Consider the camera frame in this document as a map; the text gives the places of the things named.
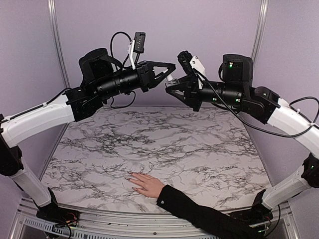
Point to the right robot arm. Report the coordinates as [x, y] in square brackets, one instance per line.
[235, 93]

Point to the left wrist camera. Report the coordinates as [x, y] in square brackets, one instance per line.
[136, 48]

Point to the left aluminium frame post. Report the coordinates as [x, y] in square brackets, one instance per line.
[57, 42]

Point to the black sleeved forearm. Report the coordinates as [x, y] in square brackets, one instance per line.
[208, 219]

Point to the right aluminium frame post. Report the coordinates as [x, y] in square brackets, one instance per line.
[264, 4]

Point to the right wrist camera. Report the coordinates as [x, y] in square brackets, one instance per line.
[189, 63]

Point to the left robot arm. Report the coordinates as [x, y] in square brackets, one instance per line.
[103, 77]

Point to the person's bare hand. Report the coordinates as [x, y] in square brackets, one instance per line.
[146, 185]

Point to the front aluminium rail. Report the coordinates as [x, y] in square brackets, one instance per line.
[125, 220]

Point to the clear nail polish bottle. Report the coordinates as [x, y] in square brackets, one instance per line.
[172, 83]

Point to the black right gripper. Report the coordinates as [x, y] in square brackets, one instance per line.
[191, 88]

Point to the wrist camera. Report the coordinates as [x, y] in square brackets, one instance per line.
[136, 48]
[189, 63]

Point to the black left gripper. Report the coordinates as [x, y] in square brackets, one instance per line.
[146, 72]

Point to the aluminium frame post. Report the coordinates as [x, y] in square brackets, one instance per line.
[264, 4]
[57, 42]

